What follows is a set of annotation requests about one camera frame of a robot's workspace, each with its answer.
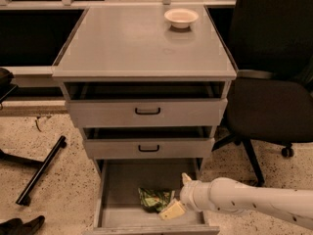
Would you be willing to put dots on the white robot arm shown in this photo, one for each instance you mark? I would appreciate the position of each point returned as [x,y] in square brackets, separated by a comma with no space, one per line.
[230,196]

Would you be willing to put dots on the black office chair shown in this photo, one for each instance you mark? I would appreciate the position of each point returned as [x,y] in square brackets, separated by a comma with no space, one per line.
[271,43]

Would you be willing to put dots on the black chair base leg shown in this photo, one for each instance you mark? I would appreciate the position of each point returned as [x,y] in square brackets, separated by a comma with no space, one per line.
[40,166]

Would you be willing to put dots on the grey drawer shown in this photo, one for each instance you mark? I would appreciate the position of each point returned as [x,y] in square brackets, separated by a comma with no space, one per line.
[138,104]
[163,142]
[118,210]

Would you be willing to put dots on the middle grey drawer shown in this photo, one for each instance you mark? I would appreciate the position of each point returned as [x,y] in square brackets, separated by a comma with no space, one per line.
[163,142]

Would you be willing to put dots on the bottom grey drawer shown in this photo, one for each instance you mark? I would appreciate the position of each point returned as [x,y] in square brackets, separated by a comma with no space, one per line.
[118,210]

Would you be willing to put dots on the black object bottom left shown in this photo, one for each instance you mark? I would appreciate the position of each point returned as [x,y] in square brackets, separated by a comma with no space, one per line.
[15,226]

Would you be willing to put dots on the green jalapeno chip bag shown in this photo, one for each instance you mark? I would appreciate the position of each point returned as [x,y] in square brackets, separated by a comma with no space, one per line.
[155,200]

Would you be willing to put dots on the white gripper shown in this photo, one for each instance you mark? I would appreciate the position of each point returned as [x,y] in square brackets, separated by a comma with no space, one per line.
[188,193]

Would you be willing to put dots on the top grey drawer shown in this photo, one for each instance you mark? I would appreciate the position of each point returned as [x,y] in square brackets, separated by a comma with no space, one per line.
[138,104]

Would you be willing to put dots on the white paper bowl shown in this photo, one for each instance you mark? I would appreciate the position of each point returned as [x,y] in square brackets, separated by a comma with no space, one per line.
[181,18]

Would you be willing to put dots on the grey drawer cabinet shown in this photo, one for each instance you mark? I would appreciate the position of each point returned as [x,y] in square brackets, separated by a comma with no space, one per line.
[135,43]

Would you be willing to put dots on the black chair seat left edge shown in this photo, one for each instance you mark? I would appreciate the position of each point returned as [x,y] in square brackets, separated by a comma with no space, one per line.
[6,85]

